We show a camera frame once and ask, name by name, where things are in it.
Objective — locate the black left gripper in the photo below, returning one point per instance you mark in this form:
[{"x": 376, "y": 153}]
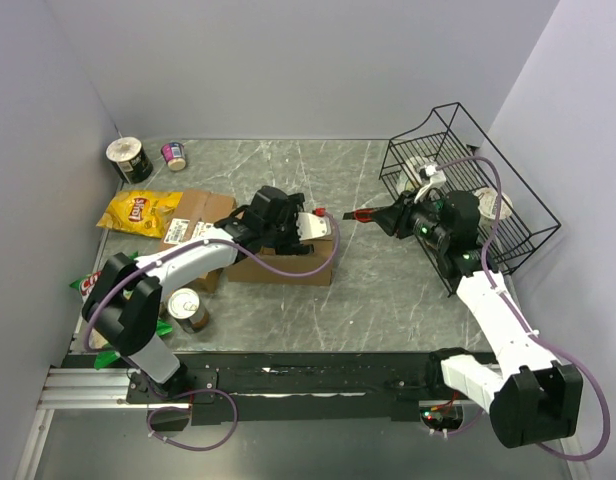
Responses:
[{"x": 288, "y": 246}]

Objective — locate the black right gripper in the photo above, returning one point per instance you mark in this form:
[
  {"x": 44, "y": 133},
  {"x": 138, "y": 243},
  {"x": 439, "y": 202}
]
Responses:
[{"x": 389, "y": 218}]

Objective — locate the red black box cutter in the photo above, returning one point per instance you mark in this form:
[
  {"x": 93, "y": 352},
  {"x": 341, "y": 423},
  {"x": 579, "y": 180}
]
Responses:
[{"x": 358, "y": 216}]

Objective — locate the plain taped cardboard box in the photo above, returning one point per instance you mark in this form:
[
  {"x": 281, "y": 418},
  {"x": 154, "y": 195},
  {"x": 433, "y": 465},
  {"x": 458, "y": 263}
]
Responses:
[{"x": 249, "y": 271}]

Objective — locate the labelled cardboard express box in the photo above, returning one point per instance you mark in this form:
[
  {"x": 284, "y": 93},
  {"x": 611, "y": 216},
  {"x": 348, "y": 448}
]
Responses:
[{"x": 196, "y": 212}]

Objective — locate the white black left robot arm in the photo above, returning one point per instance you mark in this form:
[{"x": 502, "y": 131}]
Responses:
[{"x": 226, "y": 243}]

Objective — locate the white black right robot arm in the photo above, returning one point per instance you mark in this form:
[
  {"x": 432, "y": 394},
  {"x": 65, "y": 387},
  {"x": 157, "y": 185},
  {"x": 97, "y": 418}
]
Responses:
[{"x": 531, "y": 397}]

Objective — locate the white tape roll cup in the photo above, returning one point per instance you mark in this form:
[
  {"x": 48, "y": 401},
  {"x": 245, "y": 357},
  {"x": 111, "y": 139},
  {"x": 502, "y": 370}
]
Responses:
[{"x": 409, "y": 178}]

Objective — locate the white Chobani yogurt cup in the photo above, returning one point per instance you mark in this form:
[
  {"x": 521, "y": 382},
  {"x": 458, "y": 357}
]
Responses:
[{"x": 491, "y": 204}]

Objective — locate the purple yogurt cup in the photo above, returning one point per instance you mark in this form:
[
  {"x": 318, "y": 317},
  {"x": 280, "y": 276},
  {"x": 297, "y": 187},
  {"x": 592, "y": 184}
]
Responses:
[{"x": 174, "y": 156}]

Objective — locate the metal tin can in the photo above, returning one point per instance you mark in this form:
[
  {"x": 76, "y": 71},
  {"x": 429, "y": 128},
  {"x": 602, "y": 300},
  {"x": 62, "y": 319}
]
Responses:
[{"x": 187, "y": 309}]

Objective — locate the yellow Lays chips bag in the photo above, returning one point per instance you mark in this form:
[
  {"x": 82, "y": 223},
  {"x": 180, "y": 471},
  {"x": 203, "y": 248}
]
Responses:
[{"x": 140, "y": 212}]

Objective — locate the black paper cup white lid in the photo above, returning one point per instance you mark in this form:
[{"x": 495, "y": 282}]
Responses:
[{"x": 128, "y": 158}]

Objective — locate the green Chuba chips bag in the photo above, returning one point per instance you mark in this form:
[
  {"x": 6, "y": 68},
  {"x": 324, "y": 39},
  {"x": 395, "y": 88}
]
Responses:
[{"x": 123, "y": 305}]

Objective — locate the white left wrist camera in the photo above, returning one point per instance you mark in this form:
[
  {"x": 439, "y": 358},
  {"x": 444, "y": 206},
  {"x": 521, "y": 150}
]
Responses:
[{"x": 311, "y": 226}]

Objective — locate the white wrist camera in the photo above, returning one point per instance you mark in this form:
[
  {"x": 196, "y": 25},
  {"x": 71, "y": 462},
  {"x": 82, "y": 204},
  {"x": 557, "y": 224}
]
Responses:
[
  {"x": 431, "y": 176},
  {"x": 311, "y": 226}
]

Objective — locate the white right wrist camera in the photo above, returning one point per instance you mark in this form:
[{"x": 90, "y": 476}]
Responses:
[{"x": 431, "y": 176}]

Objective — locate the black wire basket rack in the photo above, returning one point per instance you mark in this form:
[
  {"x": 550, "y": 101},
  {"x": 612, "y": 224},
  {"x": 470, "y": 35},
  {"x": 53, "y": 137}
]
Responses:
[{"x": 453, "y": 139}]

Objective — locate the aluminium rail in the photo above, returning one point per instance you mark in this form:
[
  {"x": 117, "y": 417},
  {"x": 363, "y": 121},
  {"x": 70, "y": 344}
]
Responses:
[{"x": 84, "y": 389}]

